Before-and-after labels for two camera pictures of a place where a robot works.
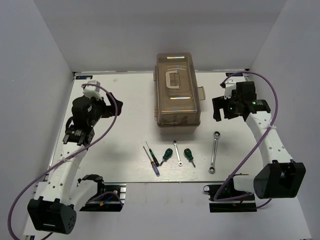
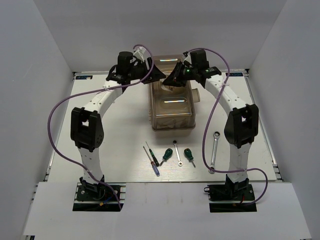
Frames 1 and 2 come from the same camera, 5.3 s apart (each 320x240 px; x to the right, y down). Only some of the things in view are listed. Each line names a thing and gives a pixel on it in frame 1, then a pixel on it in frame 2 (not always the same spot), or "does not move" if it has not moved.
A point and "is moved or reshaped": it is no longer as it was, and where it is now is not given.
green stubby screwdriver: [189, 154] does not move
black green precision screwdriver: [153, 157] does not move
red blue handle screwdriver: [154, 167] does not move
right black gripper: [219, 102] → [174, 79]
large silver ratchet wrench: [216, 136] does not move
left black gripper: [109, 110] → [155, 74]
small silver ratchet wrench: [180, 162] does not move
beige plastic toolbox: [177, 96] is moved or reshaped
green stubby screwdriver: [168, 154] does not move
